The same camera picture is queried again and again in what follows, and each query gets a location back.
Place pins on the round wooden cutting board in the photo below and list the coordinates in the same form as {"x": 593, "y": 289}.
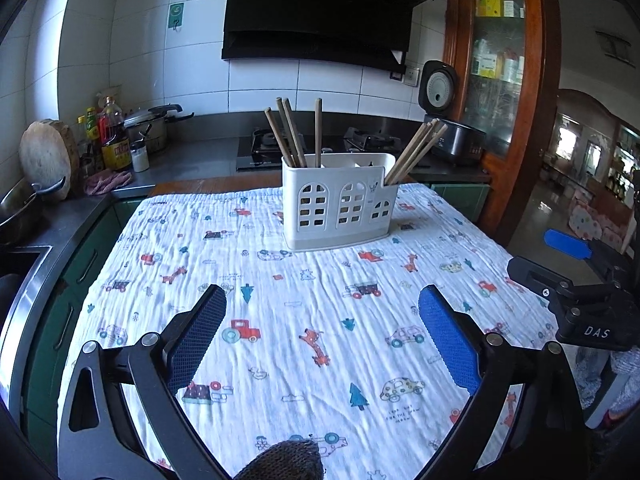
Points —
{"x": 45, "y": 157}

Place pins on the white printed cloth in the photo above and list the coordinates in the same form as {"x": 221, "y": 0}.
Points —
{"x": 280, "y": 300}

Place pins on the person's left hand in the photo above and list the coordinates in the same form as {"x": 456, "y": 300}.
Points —
{"x": 285, "y": 462}

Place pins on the black range hood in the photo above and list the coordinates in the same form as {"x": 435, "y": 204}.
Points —
{"x": 320, "y": 10}

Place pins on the black gas stove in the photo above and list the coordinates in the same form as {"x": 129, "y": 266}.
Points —
{"x": 255, "y": 155}

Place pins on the large dark oil bottle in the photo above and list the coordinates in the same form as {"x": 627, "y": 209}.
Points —
{"x": 115, "y": 147}

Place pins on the dark rice cooker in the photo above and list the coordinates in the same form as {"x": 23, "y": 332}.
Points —
{"x": 457, "y": 142}

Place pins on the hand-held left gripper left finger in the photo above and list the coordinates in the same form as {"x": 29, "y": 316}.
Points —
{"x": 197, "y": 332}

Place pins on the metal pan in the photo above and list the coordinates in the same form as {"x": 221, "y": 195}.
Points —
{"x": 20, "y": 215}

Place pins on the dotted floor mat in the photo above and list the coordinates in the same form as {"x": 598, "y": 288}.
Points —
{"x": 586, "y": 222}

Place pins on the ceiling vent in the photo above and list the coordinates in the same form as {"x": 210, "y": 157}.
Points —
{"x": 615, "y": 46}

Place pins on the black wall switch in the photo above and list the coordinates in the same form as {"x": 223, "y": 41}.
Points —
{"x": 397, "y": 76}

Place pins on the yellow-green bottle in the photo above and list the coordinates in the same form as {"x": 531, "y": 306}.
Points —
{"x": 90, "y": 130}

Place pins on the white plastic utensil holder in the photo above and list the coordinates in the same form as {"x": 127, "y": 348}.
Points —
{"x": 340, "y": 200}

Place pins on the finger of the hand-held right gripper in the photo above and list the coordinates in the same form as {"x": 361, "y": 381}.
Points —
{"x": 567, "y": 242}
{"x": 537, "y": 280}

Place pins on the green wall hook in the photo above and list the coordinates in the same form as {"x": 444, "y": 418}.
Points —
{"x": 176, "y": 15}

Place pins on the small white jar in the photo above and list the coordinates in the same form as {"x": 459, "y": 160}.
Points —
{"x": 139, "y": 159}

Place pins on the kitchen sink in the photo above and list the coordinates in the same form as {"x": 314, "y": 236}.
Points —
{"x": 15, "y": 290}

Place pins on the green base cabinet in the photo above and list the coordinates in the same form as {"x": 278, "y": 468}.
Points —
{"x": 460, "y": 200}
{"x": 75, "y": 270}

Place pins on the steel pressure cooker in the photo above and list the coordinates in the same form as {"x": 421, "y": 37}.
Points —
{"x": 147, "y": 127}

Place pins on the wooden glass-door cabinet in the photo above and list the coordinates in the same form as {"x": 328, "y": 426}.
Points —
{"x": 537, "y": 85}

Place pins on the pink rag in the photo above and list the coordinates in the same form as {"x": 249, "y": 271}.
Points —
{"x": 107, "y": 182}

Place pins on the yellow box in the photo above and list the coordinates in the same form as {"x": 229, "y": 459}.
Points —
{"x": 488, "y": 4}

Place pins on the white wall socket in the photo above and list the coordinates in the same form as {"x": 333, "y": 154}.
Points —
{"x": 412, "y": 75}

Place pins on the set of wooden chopsticks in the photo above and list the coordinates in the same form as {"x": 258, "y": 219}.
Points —
{"x": 318, "y": 130}

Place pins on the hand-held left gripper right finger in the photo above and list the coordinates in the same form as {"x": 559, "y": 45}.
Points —
{"x": 447, "y": 335}

